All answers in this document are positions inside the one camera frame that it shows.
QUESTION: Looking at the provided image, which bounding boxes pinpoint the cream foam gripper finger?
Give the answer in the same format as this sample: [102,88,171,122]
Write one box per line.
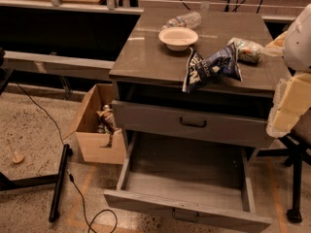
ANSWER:
[279,73,311,115]
[266,109,299,138]

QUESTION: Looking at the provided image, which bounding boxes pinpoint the clear plastic water bottle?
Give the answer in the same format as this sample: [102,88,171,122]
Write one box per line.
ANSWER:
[162,12,201,29]

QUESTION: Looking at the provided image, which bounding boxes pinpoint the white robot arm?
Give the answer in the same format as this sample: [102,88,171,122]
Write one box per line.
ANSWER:
[263,5,311,138]

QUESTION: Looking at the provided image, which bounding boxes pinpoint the grey middle drawer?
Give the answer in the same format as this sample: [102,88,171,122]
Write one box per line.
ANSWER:
[112,100,274,149]

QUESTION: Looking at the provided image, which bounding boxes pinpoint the grey drawer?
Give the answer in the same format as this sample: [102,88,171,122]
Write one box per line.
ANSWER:
[112,100,274,149]
[104,132,271,233]

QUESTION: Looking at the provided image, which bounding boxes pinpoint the grey bottom drawer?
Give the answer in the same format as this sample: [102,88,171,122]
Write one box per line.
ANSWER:
[104,132,271,233]

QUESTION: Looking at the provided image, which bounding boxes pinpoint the grey drawer cabinet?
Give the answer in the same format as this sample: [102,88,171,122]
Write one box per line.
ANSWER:
[108,7,300,153]

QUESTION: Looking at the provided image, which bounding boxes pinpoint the black office chair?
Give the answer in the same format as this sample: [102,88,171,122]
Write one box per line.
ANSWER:
[257,110,311,224]

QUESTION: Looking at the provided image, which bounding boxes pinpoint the green white snack bag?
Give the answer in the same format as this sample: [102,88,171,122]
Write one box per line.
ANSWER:
[228,37,263,64]

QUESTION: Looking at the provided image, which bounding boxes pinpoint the blue chip bag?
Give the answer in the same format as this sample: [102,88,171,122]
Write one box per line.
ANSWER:
[182,43,242,93]

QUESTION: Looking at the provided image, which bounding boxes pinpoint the white bowl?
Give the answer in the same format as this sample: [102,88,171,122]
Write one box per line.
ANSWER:
[158,27,198,51]

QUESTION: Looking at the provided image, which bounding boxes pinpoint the crumpled items in box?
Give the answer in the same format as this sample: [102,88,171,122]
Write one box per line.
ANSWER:
[96,104,121,148]

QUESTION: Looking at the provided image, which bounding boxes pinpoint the cardboard box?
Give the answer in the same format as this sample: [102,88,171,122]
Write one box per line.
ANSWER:
[63,83,126,164]

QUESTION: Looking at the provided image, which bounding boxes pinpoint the black table leg base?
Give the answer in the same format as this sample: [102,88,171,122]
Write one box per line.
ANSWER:
[0,144,73,223]

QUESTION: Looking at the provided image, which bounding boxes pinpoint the small wooden floor stand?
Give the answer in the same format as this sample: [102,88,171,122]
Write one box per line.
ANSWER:
[8,143,24,164]

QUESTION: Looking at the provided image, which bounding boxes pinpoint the black floor cable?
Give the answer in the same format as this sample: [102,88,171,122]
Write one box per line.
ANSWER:
[13,81,119,233]

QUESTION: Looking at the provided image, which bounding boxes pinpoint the grey metal bench rail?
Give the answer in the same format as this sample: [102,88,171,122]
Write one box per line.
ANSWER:
[4,50,115,81]

